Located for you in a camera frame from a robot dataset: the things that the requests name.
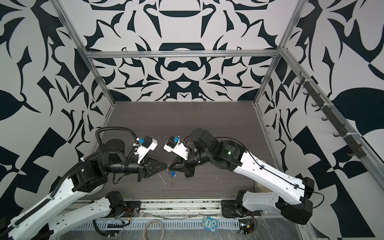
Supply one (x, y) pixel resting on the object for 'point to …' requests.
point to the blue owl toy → (210, 224)
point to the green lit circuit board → (246, 226)
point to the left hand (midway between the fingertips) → (167, 164)
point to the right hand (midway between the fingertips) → (171, 167)
